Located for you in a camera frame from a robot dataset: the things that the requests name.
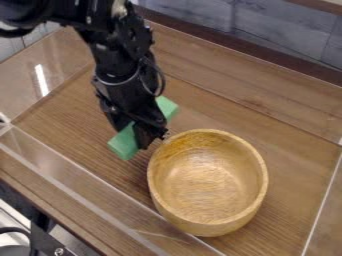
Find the brown wooden bowl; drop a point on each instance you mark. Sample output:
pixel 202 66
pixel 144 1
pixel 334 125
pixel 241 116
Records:
pixel 209 180

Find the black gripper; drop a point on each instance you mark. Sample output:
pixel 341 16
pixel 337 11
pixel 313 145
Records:
pixel 127 100

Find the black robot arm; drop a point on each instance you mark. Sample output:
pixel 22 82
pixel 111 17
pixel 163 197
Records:
pixel 108 25

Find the green rectangular block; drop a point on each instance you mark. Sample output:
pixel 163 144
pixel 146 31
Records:
pixel 123 143

